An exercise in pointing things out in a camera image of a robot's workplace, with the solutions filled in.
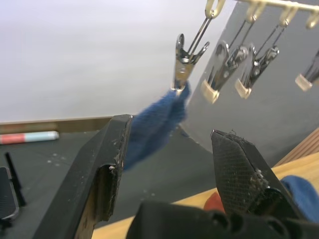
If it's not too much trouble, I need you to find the cream plastic clip hanger frame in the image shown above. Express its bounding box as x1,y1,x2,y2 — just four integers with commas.
205,0,319,29

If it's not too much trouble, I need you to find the slatted wooden panel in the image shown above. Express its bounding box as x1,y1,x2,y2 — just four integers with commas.
273,127,319,168

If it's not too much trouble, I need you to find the red sock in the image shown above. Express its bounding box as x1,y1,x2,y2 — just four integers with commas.
203,192,225,213

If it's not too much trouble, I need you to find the wooden ledge strip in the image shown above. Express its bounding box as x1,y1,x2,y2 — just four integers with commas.
0,115,113,135

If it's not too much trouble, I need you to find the black thin stick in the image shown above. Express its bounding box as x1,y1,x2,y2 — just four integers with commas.
4,152,27,207

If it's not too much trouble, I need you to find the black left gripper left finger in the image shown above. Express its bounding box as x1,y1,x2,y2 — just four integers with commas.
33,114,133,239

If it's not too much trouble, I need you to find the pink and teal tube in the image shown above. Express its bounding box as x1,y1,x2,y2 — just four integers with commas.
0,130,60,145

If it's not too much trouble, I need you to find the dark blue knitted sock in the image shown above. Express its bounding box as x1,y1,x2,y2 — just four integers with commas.
123,81,192,171

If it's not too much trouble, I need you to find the grey curved board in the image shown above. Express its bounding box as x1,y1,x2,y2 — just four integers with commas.
178,0,319,167

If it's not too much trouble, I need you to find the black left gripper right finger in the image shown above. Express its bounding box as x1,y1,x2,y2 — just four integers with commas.
210,129,304,221

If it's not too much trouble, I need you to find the metal hanger clip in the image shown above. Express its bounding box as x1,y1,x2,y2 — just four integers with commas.
170,11,215,98
234,21,290,100
200,16,257,104
295,49,319,93

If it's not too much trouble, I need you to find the black flat device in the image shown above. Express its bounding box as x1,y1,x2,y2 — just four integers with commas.
0,166,20,221

